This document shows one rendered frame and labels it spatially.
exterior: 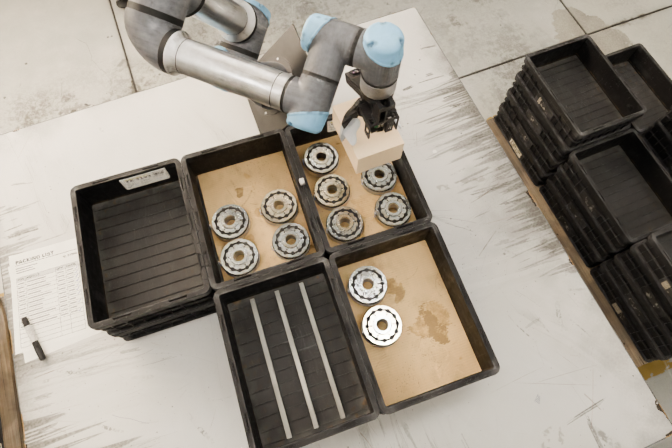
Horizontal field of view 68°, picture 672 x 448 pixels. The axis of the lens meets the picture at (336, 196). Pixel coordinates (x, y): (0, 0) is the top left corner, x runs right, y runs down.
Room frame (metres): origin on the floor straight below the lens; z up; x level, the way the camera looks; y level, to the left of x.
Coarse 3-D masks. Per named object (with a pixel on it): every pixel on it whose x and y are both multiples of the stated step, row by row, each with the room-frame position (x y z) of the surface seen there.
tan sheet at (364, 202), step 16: (304, 144) 0.76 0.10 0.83; (336, 144) 0.76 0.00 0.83; (320, 160) 0.71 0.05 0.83; (352, 176) 0.66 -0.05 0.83; (352, 192) 0.60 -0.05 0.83; (368, 192) 0.61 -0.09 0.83; (400, 192) 0.61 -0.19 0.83; (320, 208) 0.55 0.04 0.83; (368, 208) 0.55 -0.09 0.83; (368, 224) 0.51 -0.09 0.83
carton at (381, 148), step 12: (336, 108) 0.69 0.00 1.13; (348, 108) 0.69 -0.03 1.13; (336, 120) 0.68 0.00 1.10; (360, 120) 0.66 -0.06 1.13; (360, 132) 0.63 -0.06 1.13; (384, 132) 0.63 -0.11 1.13; (396, 132) 0.63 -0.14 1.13; (348, 144) 0.61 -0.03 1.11; (360, 144) 0.59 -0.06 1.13; (372, 144) 0.59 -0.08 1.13; (384, 144) 0.60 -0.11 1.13; (396, 144) 0.60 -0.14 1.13; (348, 156) 0.60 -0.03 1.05; (360, 156) 0.56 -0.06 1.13; (372, 156) 0.57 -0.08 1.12; (384, 156) 0.58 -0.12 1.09; (396, 156) 0.60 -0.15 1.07; (360, 168) 0.56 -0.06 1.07
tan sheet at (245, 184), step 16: (256, 160) 0.70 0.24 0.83; (272, 160) 0.70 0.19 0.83; (208, 176) 0.65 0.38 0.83; (224, 176) 0.65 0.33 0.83; (240, 176) 0.65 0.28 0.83; (256, 176) 0.65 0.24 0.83; (272, 176) 0.65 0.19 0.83; (288, 176) 0.65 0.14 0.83; (208, 192) 0.60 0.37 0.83; (224, 192) 0.60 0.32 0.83; (240, 192) 0.60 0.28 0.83; (256, 192) 0.60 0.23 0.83; (208, 208) 0.55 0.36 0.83; (256, 208) 0.55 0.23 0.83; (256, 224) 0.50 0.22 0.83; (304, 224) 0.50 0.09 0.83; (256, 240) 0.45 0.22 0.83; (288, 240) 0.45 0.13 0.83; (240, 256) 0.40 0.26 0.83; (272, 256) 0.41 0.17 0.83; (224, 272) 0.36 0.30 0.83
